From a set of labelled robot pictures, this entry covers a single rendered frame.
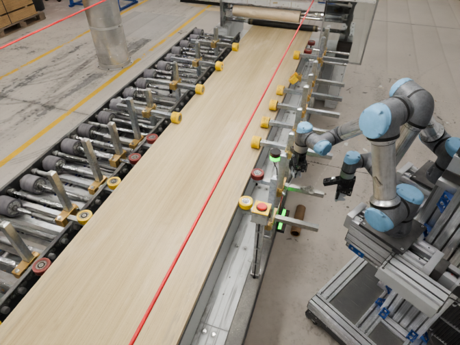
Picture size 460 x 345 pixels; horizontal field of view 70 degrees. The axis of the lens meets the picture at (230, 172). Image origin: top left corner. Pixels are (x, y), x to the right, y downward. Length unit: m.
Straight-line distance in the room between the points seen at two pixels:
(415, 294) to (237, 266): 0.88
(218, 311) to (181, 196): 0.64
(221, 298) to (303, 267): 1.04
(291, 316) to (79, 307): 1.44
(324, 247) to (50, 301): 2.01
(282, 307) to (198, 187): 1.10
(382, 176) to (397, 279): 0.50
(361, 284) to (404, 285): 0.86
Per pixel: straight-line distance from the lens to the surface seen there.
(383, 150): 1.36
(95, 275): 1.70
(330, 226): 3.03
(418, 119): 1.67
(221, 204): 1.85
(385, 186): 1.43
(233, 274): 1.91
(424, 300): 1.68
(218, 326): 1.79
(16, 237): 1.86
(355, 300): 2.44
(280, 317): 2.51
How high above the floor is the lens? 2.27
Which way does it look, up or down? 42 degrees down
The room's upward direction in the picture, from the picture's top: straight up
